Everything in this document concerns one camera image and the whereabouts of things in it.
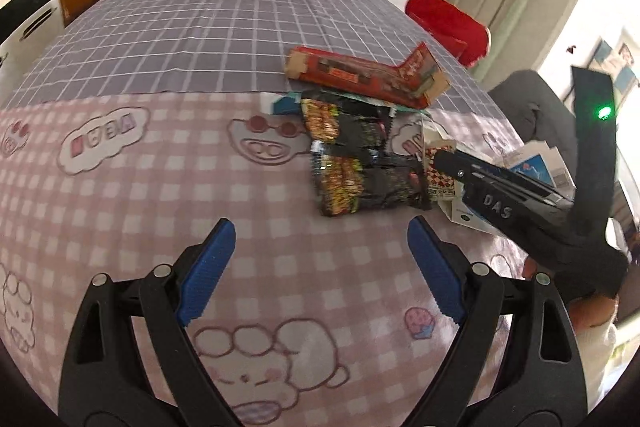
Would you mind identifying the blue white paper carton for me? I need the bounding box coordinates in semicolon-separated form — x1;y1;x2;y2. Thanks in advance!
423;127;574;236

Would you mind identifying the red snack box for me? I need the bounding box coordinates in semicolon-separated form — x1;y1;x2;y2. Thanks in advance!
285;42;450;109

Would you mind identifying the black snack wrapper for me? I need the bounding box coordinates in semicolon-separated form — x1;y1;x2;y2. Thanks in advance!
299;90;432;217

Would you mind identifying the person's right hand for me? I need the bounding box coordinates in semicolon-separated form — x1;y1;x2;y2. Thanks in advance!
522;256;622;335

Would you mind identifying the grey jacket on chair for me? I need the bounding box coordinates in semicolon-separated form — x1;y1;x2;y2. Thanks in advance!
488;69;577;176

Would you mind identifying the pink checkered tablecloth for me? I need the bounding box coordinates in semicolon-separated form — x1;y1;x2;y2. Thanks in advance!
0;91;542;427

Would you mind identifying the purple grid tablecloth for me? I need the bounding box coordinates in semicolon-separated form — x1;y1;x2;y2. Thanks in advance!
1;0;500;118

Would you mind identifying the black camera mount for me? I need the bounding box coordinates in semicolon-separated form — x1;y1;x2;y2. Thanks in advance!
570;66;616;235

